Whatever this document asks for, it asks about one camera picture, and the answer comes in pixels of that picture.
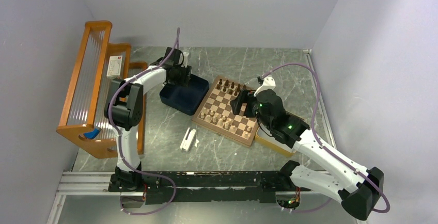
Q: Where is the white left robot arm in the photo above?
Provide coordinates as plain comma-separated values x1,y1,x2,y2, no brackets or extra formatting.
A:
104,47,192,191

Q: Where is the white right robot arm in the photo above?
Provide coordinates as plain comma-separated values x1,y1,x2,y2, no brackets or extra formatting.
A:
230,89,384,221

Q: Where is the dark blue tray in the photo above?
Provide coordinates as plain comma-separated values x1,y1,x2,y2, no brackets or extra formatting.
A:
160,74,210,116

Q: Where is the wooden chessboard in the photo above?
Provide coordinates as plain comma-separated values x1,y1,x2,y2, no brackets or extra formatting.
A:
192,76,258,147

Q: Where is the yellow tray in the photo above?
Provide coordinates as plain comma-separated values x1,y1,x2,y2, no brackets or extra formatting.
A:
255,121,297,157

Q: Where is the white card box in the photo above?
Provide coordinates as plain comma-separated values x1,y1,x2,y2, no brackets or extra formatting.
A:
106,55,123,78

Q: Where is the white stapler-like device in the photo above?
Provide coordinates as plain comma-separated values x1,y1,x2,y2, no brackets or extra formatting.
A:
180,127,197,152

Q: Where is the orange wooden rack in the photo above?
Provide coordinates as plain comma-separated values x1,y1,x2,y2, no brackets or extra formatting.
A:
56,21,148,159

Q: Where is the blue object on rack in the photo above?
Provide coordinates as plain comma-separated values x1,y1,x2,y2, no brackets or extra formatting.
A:
83,128,101,139

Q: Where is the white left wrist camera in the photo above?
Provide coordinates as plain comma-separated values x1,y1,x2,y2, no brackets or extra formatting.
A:
182,52,190,67

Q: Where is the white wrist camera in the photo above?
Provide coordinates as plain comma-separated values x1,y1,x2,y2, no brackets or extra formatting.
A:
254,76,276,97
182,52,190,67

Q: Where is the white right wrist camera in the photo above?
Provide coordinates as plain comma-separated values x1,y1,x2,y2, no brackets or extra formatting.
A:
254,76,276,97

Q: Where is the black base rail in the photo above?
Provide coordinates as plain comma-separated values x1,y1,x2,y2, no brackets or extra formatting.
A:
107,171,298,205

